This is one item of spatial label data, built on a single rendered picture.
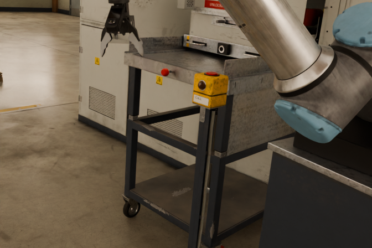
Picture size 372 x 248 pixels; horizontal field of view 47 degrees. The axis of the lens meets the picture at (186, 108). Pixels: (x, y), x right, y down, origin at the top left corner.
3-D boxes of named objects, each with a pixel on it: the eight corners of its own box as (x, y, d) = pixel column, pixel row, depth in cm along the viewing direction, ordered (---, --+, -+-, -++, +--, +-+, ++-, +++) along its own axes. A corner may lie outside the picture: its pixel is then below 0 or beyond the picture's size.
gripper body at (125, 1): (135, 31, 155) (133, -3, 151) (129, 35, 147) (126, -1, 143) (115, 31, 156) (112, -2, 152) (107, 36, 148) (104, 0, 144)
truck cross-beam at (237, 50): (274, 66, 182) (275, 52, 180) (182, 46, 217) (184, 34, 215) (280, 65, 185) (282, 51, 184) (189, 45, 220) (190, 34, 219)
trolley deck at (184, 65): (228, 95, 158) (230, 79, 156) (123, 64, 198) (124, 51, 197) (318, 77, 205) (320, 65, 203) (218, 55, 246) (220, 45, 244)
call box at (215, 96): (209, 109, 134) (212, 77, 131) (191, 103, 139) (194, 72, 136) (226, 106, 140) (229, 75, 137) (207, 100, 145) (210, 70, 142)
